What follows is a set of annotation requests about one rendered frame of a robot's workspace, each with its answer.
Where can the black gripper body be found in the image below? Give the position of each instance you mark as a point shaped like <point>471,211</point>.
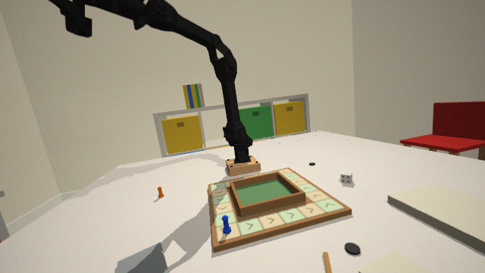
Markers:
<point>81,25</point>

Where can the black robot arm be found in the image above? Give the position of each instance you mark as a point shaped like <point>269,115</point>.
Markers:
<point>160,15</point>

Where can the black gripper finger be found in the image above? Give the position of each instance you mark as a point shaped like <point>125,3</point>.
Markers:
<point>67,7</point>

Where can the blue pawn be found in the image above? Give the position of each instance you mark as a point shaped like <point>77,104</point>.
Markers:
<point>227,228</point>

